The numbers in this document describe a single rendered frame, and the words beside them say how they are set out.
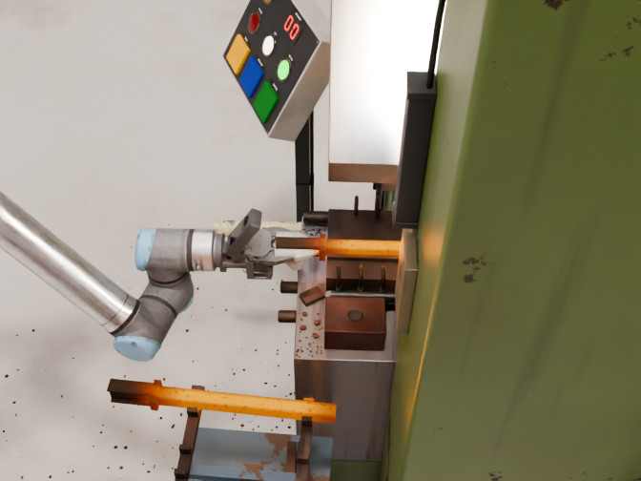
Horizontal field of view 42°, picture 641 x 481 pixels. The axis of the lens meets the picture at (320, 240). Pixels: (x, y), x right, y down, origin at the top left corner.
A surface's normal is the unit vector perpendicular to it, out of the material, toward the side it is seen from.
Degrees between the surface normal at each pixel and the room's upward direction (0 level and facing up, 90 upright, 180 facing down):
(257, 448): 0
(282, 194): 0
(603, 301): 90
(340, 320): 0
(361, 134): 90
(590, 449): 90
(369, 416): 90
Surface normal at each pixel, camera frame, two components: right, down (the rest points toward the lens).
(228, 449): 0.00, -0.65
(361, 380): -0.03, 0.76
